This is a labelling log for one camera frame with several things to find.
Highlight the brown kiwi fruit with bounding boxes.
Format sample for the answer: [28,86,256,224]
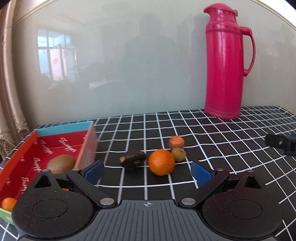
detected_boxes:
[46,154,76,174]

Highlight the orange tangerine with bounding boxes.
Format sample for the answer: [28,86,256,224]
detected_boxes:
[148,149,175,176]

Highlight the orange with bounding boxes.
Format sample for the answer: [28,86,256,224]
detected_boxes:
[1,197,17,212]

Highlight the small green kiwi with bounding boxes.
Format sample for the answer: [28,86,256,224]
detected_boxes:
[171,148,186,162]

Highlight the colourful cardboard box tray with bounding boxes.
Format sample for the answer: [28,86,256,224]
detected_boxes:
[0,120,99,225]

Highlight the dark brown date fruit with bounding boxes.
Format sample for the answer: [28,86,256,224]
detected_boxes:
[119,150,147,169]

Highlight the black white checkered tablecloth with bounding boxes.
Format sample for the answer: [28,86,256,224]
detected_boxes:
[94,105,295,240]

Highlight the beige lace curtain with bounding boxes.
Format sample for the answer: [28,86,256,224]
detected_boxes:
[1,1,30,159]

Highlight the pink thermos flask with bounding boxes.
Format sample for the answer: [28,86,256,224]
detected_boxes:
[204,3,256,120]

